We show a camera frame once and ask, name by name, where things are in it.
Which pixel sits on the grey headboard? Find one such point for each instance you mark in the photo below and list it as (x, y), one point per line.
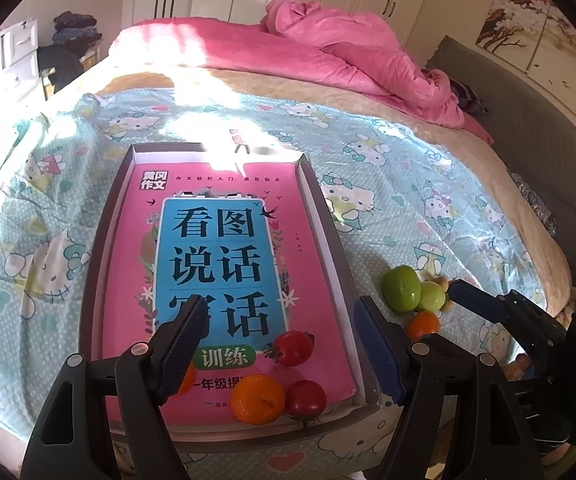
(543, 135)

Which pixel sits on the pink duvet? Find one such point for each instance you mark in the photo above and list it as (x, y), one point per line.
(328, 40)

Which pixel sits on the small yellow-brown fruit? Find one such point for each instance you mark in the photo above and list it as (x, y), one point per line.
(436, 280)
(446, 286)

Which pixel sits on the red tomato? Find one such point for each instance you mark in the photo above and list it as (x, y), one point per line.
(307, 399)
(294, 347)

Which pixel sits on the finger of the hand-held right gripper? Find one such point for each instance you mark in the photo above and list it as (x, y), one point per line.
(473, 294)

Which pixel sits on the dark floral cloth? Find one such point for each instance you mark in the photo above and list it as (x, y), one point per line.
(533, 202)

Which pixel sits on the orange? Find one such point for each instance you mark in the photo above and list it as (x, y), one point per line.
(258, 399)
(188, 380)
(423, 325)

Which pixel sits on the tree wall painting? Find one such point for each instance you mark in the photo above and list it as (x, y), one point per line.
(533, 25)

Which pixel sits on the pile of dark clothes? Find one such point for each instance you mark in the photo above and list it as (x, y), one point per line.
(63, 65)

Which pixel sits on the stack of folded clothes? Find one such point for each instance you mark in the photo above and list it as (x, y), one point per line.
(75, 27)

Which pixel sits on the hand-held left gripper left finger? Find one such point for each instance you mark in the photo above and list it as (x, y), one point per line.
(183, 340)

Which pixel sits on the pink and blue book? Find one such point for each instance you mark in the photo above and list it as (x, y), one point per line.
(208, 185)

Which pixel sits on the dark shallow cardboard box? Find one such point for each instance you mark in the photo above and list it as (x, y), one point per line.
(103, 260)

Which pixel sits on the cartoon cat printed blanket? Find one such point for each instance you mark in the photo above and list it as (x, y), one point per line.
(418, 170)

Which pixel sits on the green apple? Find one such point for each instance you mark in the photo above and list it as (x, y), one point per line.
(432, 296)
(402, 287)

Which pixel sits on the dark plaid pillow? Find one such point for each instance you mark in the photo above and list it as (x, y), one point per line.
(466, 96)

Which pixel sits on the white drawer cabinet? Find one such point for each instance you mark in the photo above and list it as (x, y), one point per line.
(5, 55)

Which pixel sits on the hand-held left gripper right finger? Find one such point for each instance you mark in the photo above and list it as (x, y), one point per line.
(380, 355)

